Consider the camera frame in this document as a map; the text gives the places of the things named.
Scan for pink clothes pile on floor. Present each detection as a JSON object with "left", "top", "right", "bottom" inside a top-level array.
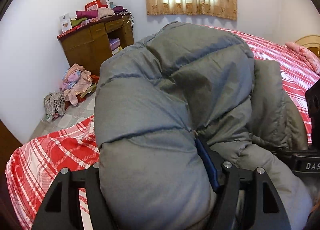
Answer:
[{"left": 59, "top": 64, "right": 99, "bottom": 106}]

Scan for grey puffer jacket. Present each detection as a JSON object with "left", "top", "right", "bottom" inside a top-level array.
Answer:
[{"left": 94, "top": 22, "right": 312, "bottom": 229}]

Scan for clothes pile on desk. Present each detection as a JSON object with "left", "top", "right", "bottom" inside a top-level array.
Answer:
[{"left": 71, "top": 0, "right": 127, "bottom": 28}]

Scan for pink floral pillow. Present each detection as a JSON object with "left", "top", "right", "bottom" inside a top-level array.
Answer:
[{"left": 285, "top": 42, "right": 320, "bottom": 75}]

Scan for grey cloth on floor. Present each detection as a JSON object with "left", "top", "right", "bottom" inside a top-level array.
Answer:
[{"left": 43, "top": 92, "right": 66, "bottom": 120}]

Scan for brown wooden desk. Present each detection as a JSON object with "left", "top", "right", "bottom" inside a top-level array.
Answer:
[{"left": 57, "top": 12, "right": 134, "bottom": 75}]

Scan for red plaid bed sheet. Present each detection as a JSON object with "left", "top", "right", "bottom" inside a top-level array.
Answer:
[{"left": 4, "top": 31, "right": 319, "bottom": 229}]

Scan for wooden headboard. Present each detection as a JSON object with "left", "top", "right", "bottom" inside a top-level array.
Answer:
[{"left": 296, "top": 35, "right": 320, "bottom": 58}]

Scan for red box on desk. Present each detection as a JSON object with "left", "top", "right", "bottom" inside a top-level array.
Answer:
[{"left": 85, "top": 0, "right": 108, "bottom": 11}]

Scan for white card box on desk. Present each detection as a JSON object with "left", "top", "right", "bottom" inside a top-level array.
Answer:
[{"left": 59, "top": 13, "right": 72, "bottom": 33}]

